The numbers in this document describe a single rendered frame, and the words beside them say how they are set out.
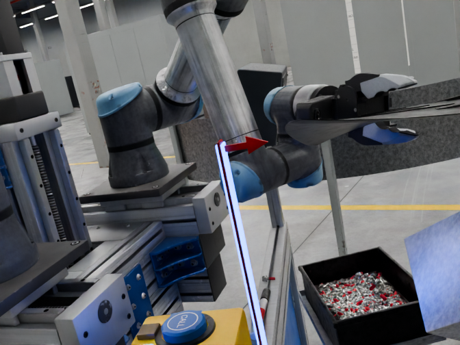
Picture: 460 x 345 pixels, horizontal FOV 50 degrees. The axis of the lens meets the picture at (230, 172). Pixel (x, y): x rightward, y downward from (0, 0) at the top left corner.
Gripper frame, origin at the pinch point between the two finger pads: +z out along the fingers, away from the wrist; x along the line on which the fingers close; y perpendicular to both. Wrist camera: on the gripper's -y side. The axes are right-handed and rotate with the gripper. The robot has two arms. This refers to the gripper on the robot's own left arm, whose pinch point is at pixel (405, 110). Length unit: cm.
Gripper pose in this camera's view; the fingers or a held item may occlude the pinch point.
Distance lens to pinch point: 71.0
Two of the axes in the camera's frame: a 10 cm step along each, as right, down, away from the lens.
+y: 8.8, -1.8, 4.3
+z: 4.6, 1.3, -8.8
